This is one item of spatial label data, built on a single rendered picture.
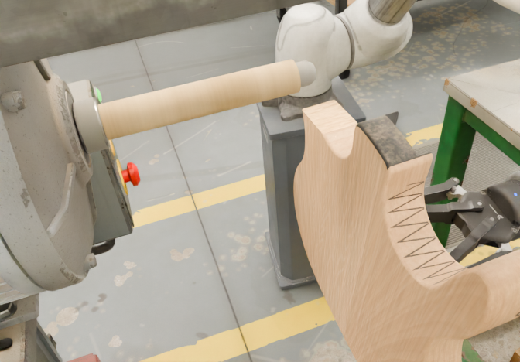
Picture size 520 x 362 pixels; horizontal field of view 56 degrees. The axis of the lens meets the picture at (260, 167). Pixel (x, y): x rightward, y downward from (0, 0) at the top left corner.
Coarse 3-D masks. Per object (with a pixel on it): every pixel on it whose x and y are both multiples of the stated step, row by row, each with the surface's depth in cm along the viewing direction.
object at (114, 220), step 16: (80, 80) 76; (80, 96) 72; (96, 160) 67; (112, 160) 70; (96, 176) 69; (112, 176) 70; (96, 192) 70; (112, 192) 71; (96, 208) 72; (112, 208) 73; (128, 208) 76; (96, 224) 74; (112, 224) 75; (128, 224) 76; (96, 240) 76; (112, 240) 82
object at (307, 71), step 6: (300, 66) 46; (306, 66) 46; (312, 66) 46; (300, 72) 45; (306, 72) 46; (312, 72) 46; (300, 78) 46; (306, 78) 46; (312, 78) 46; (306, 84) 46
